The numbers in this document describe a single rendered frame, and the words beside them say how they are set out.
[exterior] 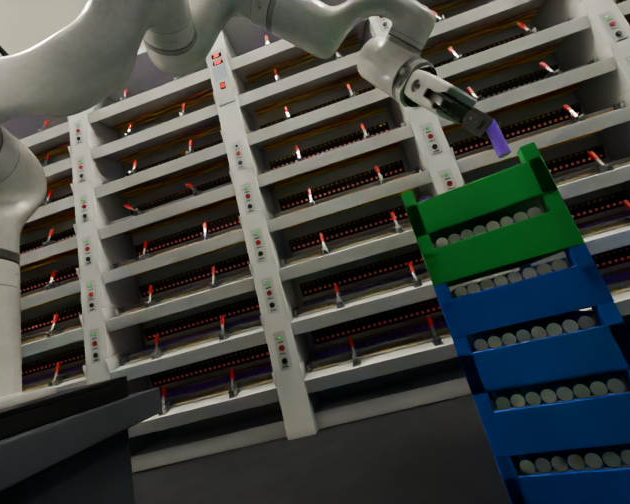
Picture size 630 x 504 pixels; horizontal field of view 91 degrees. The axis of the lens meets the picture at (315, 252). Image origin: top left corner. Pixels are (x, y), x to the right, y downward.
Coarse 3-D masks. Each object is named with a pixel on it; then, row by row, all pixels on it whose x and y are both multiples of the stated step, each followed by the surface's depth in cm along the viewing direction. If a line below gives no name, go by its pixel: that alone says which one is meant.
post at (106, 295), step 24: (72, 120) 141; (72, 144) 138; (72, 168) 135; (96, 168) 136; (120, 168) 152; (96, 216) 128; (120, 216) 142; (96, 240) 125; (120, 240) 138; (96, 264) 123; (96, 288) 121; (120, 288) 129; (96, 312) 118; (120, 336) 122; (144, 384) 127
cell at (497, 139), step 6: (492, 126) 50; (498, 126) 50; (492, 132) 50; (498, 132) 49; (492, 138) 50; (498, 138) 49; (504, 138) 49; (492, 144) 50; (498, 144) 49; (504, 144) 49; (498, 150) 49; (504, 150) 48; (510, 150) 49; (498, 156) 49; (504, 156) 50
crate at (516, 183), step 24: (528, 144) 45; (528, 168) 45; (408, 192) 51; (456, 192) 48; (480, 192) 47; (504, 192) 45; (528, 192) 44; (408, 216) 50; (432, 216) 49; (456, 216) 47; (480, 216) 46; (504, 216) 51; (432, 240) 55
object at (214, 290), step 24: (216, 264) 132; (240, 264) 131; (144, 288) 136; (168, 288) 135; (192, 288) 121; (216, 288) 112; (240, 288) 111; (120, 312) 123; (144, 312) 115; (168, 312) 114
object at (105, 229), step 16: (208, 192) 121; (224, 192) 120; (160, 208) 123; (176, 208) 122; (192, 208) 122; (208, 208) 135; (96, 224) 127; (112, 224) 125; (128, 224) 125; (144, 224) 124; (160, 224) 136
